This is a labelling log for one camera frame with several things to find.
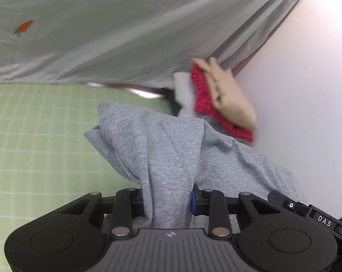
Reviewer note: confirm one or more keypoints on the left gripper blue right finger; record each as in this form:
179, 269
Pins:
213, 205

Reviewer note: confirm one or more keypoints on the red striped folded garment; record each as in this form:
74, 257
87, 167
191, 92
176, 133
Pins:
203, 105

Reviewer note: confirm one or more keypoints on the white folded garment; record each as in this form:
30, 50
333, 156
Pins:
184, 94

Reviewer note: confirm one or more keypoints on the grey duvet with carrots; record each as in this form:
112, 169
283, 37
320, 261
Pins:
141, 42

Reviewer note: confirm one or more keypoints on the grey folded garment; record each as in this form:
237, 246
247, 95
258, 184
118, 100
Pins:
219, 128

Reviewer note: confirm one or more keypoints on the beige folded garment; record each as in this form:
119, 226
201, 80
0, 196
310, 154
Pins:
227, 97

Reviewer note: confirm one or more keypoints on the green grid bed sheet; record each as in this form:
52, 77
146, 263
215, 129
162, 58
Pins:
45, 159

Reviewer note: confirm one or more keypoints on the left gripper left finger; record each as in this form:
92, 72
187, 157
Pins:
128, 204

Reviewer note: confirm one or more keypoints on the grey sweatshirt garment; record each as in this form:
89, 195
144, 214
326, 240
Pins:
170, 155

